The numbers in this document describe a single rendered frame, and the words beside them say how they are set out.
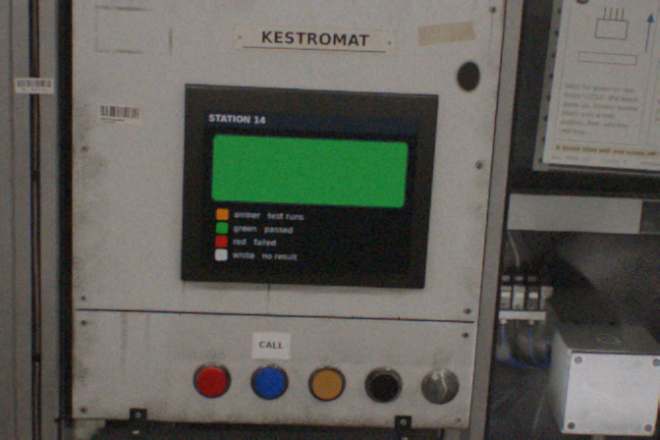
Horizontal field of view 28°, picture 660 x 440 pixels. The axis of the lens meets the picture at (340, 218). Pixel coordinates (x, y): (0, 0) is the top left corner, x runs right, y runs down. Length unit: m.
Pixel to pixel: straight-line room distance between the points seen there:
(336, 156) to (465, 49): 0.17
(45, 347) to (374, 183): 0.38
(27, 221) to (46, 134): 0.09
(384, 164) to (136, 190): 0.25
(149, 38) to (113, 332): 0.31
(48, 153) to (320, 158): 0.27
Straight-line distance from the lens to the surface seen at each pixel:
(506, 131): 1.34
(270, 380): 1.37
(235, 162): 1.29
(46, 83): 1.32
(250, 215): 1.30
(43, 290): 1.37
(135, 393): 1.39
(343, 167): 1.29
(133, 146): 1.31
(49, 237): 1.36
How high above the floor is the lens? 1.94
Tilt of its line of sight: 15 degrees down
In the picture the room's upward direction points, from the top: 3 degrees clockwise
